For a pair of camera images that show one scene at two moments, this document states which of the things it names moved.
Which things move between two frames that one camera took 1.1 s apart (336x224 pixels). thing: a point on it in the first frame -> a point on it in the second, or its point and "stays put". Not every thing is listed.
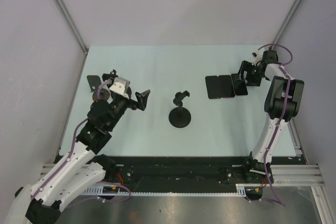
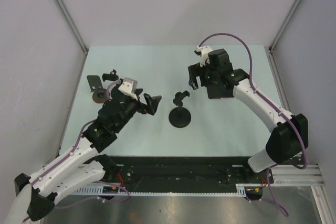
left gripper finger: (142, 99) -> (155, 101)
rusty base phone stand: (94, 82) stays put
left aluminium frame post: (64, 9) stays put
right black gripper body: (253, 75) -> (207, 73)
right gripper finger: (244, 66) -> (193, 72)
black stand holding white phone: (179, 117) stays put
